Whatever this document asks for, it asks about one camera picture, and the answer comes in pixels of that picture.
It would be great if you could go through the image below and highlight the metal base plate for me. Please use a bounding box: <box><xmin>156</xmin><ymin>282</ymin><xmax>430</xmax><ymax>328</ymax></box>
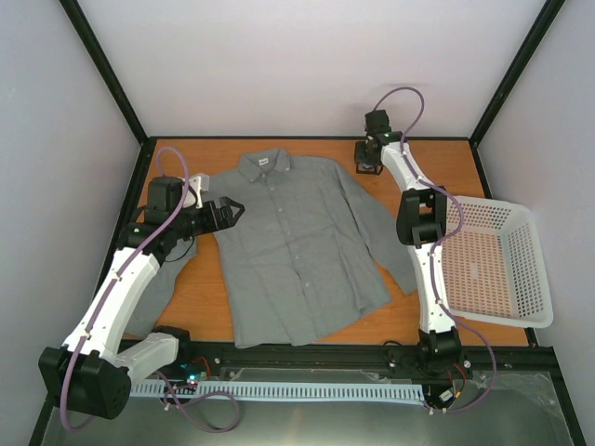
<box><xmin>33</xmin><ymin>369</ymin><xmax>573</xmax><ymax>445</ymax></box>

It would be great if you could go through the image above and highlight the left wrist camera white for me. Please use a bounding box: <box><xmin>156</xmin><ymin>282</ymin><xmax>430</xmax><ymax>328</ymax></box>
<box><xmin>183</xmin><ymin>173</ymin><xmax>209</xmax><ymax>209</ymax></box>

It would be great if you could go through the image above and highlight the black brooch box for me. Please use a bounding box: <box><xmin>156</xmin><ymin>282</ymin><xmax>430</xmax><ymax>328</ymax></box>
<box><xmin>354</xmin><ymin>140</ymin><xmax>383</xmax><ymax>176</ymax></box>

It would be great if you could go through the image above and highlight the black frame post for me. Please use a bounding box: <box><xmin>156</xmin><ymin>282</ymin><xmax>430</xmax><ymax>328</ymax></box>
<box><xmin>469</xmin><ymin>0</ymin><xmax>565</xmax><ymax>150</ymax></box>
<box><xmin>59</xmin><ymin>0</ymin><xmax>149</xmax><ymax>146</ymax></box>

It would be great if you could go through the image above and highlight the grey button-up shirt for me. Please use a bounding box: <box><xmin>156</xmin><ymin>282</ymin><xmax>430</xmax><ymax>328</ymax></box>
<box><xmin>126</xmin><ymin>148</ymin><xmax>419</xmax><ymax>349</ymax></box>

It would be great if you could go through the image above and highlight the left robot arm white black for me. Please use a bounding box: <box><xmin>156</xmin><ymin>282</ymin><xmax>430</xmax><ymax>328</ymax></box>
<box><xmin>38</xmin><ymin>174</ymin><xmax>245</xmax><ymax>419</ymax></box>

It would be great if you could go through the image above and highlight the right black frame post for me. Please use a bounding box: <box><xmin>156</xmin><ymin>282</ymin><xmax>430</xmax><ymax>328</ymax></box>
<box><xmin>469</xmin><ymin>0</ymin><xmax>565</xmax><ymax>150</ymax></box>

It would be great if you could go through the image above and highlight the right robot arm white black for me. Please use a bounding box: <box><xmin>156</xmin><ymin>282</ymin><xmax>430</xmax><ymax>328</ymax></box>
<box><xmin>358</xmin><ymin>110</ymin><xmax>461</xmax><ymax>376</ymax></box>

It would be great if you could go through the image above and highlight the left black frame post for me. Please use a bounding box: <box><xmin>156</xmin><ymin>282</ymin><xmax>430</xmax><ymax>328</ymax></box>
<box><xmin>59</xmin><ymin>0</ymin><xmax>149</xmax><ymax>146</ymax></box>

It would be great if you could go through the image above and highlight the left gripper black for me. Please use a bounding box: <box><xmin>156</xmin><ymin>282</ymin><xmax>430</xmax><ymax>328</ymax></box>
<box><xmin>170</xmin><ymin>195</ymin><xmax>244</xmax><ymax>239</ymax></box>

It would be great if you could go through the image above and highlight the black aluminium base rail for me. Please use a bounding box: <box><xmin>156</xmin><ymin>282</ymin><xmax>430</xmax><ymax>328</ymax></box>
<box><xmin>157</xmin><ymin>341</ymin><xmax>562</xmax><ymax>383</ymax></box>

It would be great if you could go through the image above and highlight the white plastic perforated basket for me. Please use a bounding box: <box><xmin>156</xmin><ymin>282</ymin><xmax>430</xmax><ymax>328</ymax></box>
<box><xmin>443</xmin><ymin>195</ymin><xmax>553</xmax><ymax>329</ymax></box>

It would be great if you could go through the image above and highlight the light blue slotted cable duct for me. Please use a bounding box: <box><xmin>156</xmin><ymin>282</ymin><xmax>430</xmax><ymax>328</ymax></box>
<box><xmin>129</xmin><ymin>379</ymin><xmax>426</xmax><ymax>406</ymax></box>

